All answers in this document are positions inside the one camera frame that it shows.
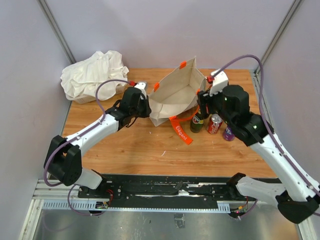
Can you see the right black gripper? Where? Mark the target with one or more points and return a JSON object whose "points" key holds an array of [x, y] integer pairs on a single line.
{"points": [[204, 97]]}

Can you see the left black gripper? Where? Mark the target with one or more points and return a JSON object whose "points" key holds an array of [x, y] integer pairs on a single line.
{"points": [[147, 109]]}

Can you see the red cola can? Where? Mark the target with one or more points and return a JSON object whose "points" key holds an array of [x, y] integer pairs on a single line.
{"points": [[214, 124]]}

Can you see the green bottle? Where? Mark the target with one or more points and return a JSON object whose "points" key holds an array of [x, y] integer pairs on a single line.
{"points": [[197, 122]]}

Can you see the canvas tote bag orange handles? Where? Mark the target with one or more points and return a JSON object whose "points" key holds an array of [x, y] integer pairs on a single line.
{"points": [[175, 94]]}

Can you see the purple soda can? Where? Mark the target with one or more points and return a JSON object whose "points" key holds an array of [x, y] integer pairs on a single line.
{"points": [[228, 134]]}

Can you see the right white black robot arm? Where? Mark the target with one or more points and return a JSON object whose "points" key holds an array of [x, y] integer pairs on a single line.
{"points": [[297, 196]]}

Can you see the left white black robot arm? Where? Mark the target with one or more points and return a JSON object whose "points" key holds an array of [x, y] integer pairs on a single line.
{"points": [[64, 157]]}

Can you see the white crumpled cloth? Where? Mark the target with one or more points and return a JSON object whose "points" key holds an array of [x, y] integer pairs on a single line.
{"points": [[96, 69]]}

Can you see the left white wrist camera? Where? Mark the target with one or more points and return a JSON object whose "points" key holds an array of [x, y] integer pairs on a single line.
{"points": [[142, 85]]}

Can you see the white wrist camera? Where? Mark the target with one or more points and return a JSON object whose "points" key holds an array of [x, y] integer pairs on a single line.
{"points": [[142, 85], [217, 81]]}

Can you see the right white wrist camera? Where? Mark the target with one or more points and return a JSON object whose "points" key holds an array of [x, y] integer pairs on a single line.
{"points": [[217, 81]]}

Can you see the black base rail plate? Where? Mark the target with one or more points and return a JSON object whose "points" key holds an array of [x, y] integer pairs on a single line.
{"points": [[163, 193]]}

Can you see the right aluminium frame post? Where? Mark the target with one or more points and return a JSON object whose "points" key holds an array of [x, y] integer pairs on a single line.
{"points": [[293, 9]]}

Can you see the aluminium frame post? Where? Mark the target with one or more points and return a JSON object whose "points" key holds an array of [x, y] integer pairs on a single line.
{"points": [[293, 9], [56, 30]]}

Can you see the left aluminium frame post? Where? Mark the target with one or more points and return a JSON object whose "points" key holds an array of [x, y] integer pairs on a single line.
{"points": [[56, 30]]}

